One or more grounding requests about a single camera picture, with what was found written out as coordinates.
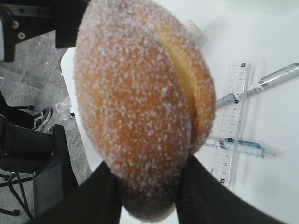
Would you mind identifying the sugared bread roll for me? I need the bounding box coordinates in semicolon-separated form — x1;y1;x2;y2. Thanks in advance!
74;0;216;223

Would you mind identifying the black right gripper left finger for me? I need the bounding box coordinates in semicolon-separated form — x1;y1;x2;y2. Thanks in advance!
30;162;122;224

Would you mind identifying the grey grip pen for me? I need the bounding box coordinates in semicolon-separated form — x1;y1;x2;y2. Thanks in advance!
216;63;299;109

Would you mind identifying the clear plastic ruler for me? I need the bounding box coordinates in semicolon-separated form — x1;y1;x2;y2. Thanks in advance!
210;61;252;189

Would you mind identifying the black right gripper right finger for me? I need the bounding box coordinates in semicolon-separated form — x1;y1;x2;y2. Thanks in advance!
175;155;299;224

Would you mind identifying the black white sneaker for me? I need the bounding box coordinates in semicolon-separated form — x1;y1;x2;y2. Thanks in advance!
32;107;52;132

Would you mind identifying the blue patterned pen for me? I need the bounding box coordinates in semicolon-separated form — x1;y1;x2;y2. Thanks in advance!
205;138;276;158

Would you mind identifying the black tripod stand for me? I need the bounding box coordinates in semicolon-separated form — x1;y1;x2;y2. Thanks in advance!
0;172;34;220

